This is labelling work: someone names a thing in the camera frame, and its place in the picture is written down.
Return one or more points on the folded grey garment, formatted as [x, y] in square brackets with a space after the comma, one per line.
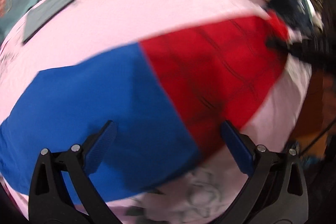
[38, 17]

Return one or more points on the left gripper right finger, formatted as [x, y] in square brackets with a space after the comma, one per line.
[275, 191]

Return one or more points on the blue and red pants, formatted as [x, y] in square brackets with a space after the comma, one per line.
[167, 96]

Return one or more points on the pink floral bed sheet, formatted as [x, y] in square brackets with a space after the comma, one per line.
[86, 28]

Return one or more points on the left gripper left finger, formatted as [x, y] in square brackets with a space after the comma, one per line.
[49, 200]

